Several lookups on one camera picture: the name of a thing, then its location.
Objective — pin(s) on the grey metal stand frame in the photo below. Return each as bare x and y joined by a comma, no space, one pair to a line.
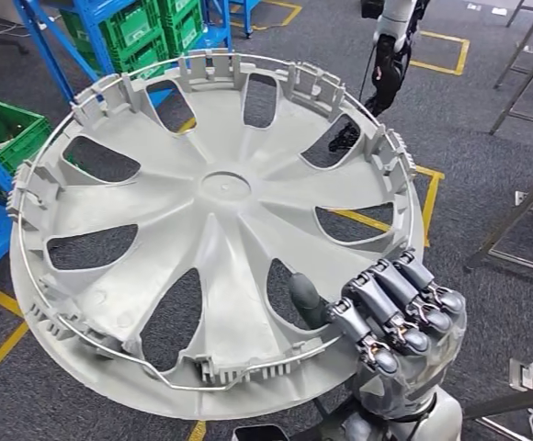
524,79
510,405
510,222

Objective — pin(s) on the green plastic crate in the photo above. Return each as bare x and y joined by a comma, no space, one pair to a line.
133,30
181,30
75,27

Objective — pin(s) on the grey floor socket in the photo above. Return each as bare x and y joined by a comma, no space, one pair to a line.
527,201

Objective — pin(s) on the grey plastic wheel cover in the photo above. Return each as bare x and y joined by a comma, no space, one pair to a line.
225,243

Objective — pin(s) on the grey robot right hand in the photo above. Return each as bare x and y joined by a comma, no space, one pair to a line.
404,380

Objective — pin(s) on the white and black robot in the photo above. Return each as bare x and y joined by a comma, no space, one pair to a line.
392,24

